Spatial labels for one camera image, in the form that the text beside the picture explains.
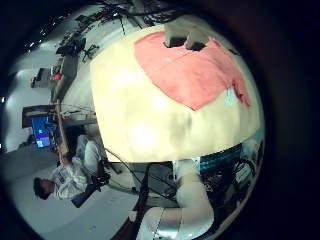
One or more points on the black tripod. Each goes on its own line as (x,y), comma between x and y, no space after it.
(90,51)

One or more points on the orange piece of clothing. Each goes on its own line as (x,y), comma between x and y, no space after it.
(186,76)

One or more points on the black office chair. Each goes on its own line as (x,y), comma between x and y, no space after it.
(85,196)

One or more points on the light blue clothing tag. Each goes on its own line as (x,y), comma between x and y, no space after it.
(229,96)

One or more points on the grey workbench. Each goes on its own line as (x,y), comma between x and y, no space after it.
(65,73)

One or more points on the computer monitor with blue screen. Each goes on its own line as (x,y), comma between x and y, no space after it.
(40,133)

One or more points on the teal electronics rack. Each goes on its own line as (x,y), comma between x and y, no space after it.
(220,158)

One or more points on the wooden desk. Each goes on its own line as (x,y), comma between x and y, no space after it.
(61,133)

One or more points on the seated person in white shirt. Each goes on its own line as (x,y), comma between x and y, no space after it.
(70,180)

